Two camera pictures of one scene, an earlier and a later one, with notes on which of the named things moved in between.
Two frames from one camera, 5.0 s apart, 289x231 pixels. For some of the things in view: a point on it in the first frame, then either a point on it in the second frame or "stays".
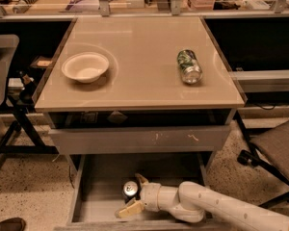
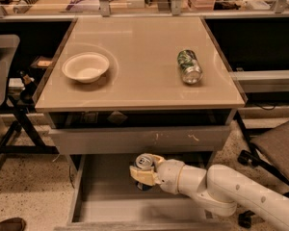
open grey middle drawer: x=98 y=192 stays
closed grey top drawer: x=139 y=141 stays
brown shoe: x=14 y=223 stays
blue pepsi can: x=130 y=188 -> x=144 y=161
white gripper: x=148 y=192 -> x=169 y=172
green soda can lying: x=191 y=69 stays
